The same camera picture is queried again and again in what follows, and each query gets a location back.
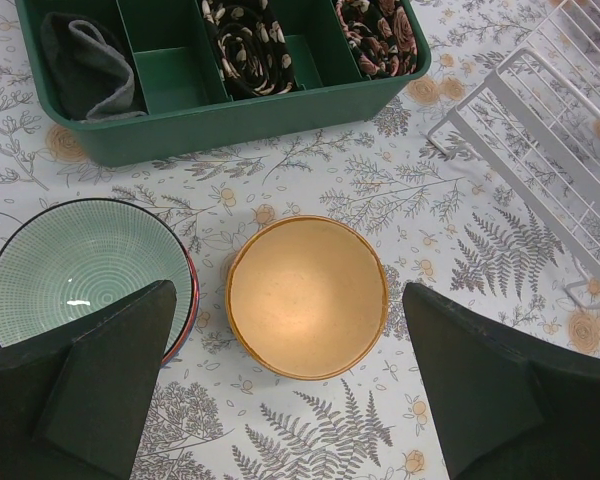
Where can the green plastic organizer tray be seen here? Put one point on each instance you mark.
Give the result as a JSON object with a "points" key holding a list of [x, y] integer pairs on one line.
{"points": [[186, 105]]}

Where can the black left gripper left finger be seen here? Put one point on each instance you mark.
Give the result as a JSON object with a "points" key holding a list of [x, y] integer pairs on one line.
{"points": [[74, 400]]}

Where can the black floral rolled sock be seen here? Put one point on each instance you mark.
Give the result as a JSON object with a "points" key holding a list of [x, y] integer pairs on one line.
{"points": [[249, 47]]}

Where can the grey rolled sock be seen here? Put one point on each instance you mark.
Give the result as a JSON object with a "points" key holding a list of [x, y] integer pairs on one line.
{"points": [[94, 77]]}

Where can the pink rose rolled sock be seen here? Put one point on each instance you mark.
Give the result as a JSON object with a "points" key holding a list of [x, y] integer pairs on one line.
{"points": [[380, 36]]}

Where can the floral table mat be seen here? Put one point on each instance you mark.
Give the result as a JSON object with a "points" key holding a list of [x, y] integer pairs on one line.
{"points": [[454, 225]]}

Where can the white orange floral bowl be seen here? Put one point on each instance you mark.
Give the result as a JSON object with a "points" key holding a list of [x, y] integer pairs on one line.
{"points": [[191, 316]]}

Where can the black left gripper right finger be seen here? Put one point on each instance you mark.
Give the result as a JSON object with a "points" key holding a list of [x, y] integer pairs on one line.
{"points": [[506, 405]]}

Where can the beige bowl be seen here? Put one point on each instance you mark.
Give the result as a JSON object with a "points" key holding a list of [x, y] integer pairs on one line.
{"points": [[307, 297]]}

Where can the white wire dish rack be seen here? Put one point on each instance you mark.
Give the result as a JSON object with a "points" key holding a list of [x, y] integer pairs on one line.
{"points": [[535, 119]]}

